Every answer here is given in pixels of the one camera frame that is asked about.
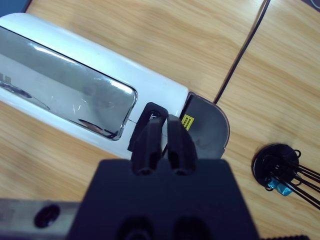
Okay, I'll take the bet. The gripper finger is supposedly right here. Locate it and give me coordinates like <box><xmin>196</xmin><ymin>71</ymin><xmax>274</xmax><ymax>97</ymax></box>
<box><xmin>166</xmin><ymin>114</ymin><xmax>198</xmax><ymax>176</ymax></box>
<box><xmin>131</xmin><ymin>115</ymin><xmax>169</xmax><ymax>175</ymax></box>

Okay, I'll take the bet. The white capsule coffee machine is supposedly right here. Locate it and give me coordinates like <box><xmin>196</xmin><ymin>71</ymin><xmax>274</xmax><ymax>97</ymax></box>
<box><xmin>0</xmin><ymin>12</ymin><xmax>190</xmax><ymax>161</ymax></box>

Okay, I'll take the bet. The blue coffee capsule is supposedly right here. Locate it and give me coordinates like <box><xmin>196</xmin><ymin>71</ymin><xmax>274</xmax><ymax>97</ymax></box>
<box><xmin>275</xmin><ymin>183</ymin><xmax>293</xmax><ymax>198</ymax></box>
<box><xmin>265</xmin><ymin>180</ymin><xmax>279</xmax><ymax>191</ymax></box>

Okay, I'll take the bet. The black wire capsule holder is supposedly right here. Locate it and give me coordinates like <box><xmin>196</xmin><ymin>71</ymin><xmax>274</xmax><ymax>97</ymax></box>
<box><xmin>251</xmin><ymin>142</ymin><xmax>320</xmax><ymax>211</ymax></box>

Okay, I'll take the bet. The black machine power cable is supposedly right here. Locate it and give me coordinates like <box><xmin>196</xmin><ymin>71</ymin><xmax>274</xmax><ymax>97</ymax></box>
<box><xmin>213</xmin><ymin>0</ymin><xmax>272</xmax><ymax>105</ymax></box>

